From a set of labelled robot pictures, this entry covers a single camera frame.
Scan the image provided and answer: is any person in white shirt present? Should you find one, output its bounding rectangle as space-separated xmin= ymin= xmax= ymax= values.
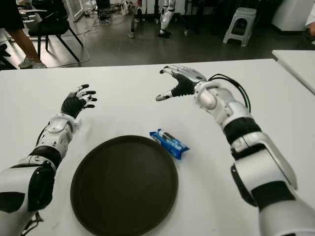
xmin=305 ymin=21 xmax=315 ymax=37

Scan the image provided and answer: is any tangle of floor cables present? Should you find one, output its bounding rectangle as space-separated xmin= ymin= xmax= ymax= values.
xmin=83 ymin=9 xmax=126 ymax=34

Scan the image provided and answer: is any blue Oreo packet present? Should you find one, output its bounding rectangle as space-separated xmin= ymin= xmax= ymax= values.
xmin=149 ymin=128 xmax=191 ymax=160

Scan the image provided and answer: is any white cabinet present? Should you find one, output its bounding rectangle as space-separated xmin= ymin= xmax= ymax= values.
xmin=270 ymin=0 xmax=313 ymax=32

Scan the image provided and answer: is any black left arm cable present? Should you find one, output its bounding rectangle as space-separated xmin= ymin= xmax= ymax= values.
xmin=21 ymin=124 xmax=49 ymax=236

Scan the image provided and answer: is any standing person in black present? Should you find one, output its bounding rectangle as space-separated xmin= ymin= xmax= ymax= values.
xmin=0 ymin=0 xmax=47 ymax=69

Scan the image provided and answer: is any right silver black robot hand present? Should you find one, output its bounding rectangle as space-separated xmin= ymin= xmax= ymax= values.
xmin=155 ymin=64 xmax=207 ymax=102

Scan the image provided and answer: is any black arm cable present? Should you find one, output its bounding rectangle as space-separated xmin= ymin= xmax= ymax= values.
xmin=209 ymin=73 xmax=252 ymax=114
xmin=21 ymin=124 xmax=49 ymax=236

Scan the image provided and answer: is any white bag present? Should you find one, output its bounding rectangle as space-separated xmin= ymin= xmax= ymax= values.
xmin=120 ymin=1 xmax=130 ymax=16

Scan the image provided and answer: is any black chair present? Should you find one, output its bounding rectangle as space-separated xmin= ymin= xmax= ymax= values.
xmin=27 ymin=0 xmax=84 ymax=62

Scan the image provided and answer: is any dark brown round tray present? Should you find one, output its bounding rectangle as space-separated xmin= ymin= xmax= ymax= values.
xmin=70 ymin=135 xmax=179 ymax=236

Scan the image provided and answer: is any white side table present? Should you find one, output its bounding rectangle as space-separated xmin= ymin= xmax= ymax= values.
xmin=272 ymin=50 xmax=315 ymax=96

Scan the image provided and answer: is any white floor cable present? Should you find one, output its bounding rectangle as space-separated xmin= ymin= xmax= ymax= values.
xmin=46 ymin=23 xmax=91 ymax=67

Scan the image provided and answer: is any white plastic stool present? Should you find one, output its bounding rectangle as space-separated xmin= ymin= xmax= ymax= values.
xmin=222 ymin=7 xmax=256 ymax=47

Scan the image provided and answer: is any black wheeled frame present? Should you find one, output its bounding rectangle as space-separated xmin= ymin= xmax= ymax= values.
xmin=127 ymin=0 xmax=190 ymax=39

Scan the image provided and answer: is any white humanoid robot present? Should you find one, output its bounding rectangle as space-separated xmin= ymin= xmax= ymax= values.
xmin=157 ymin=0 xmax=177 ymax=39

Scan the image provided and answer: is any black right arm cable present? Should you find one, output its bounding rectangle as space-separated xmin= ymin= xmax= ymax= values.
xmin=209 ymin=73 xmax=252 ymax=114

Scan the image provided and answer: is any white framed glass panel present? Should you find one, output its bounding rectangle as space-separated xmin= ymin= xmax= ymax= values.
xmin=64 ymin=0 xmax=86 ymax=23

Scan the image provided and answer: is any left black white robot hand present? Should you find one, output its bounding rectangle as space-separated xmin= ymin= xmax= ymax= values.
xmin=61 ymin=84 xmax=98 ymax=118

